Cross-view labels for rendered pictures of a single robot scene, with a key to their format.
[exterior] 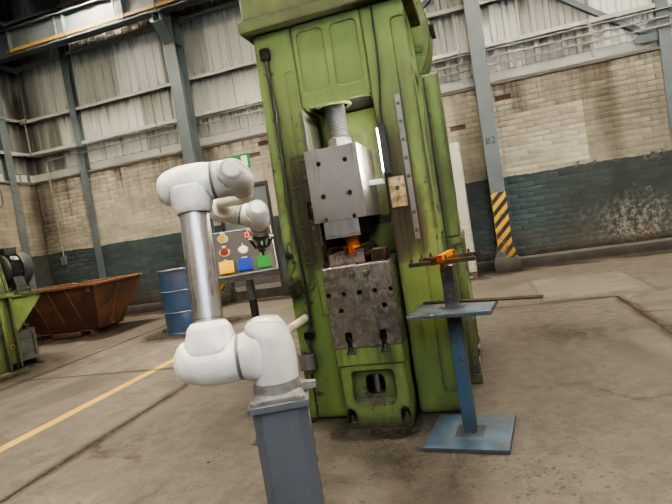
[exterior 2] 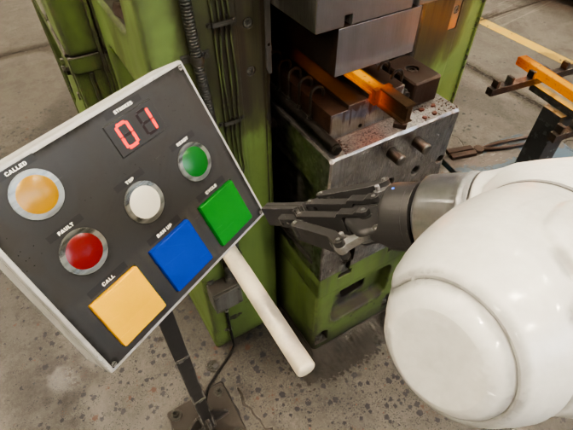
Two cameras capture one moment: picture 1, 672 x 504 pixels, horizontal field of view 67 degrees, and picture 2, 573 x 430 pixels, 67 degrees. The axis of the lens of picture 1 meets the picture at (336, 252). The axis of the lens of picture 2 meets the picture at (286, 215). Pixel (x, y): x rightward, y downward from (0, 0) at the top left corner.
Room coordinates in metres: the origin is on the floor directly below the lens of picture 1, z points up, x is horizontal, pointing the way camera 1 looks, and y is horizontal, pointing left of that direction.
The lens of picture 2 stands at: (2.36, 0.67, 1.51)
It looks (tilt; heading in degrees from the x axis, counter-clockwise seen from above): 47 degrees down; 313
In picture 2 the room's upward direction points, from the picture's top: straight up
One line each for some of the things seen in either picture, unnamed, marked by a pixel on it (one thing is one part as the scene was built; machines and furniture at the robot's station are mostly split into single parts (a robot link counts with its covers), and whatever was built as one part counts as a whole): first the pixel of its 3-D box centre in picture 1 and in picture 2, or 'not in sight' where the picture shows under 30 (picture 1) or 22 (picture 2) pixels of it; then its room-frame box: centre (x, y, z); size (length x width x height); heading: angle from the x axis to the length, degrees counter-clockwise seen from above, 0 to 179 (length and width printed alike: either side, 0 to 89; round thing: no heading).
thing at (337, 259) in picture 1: (354, 253); (314, 69); (2.98, -0.11, 0.96); 0.42 x 0.20 x 0.09; 164
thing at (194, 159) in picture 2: not in sight; (194, 161); (2.79, 0.40, 1.09); 0.05 x 0.03 x 0.04; 74
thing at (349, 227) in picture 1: (350, 227); (317, 3); (2.98, -0.11, 1.12); 0.42 x 0.20 x 0.10; 164
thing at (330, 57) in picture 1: (339, 69); not in sight; (3.12, -0.19, 2.06); 0.44 x 0.41 x 0.47; 164
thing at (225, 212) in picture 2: (264, 261); (224, 212); (2.75, 0.39, 1.01); 0.07 x 0.05 x 0.07; 99
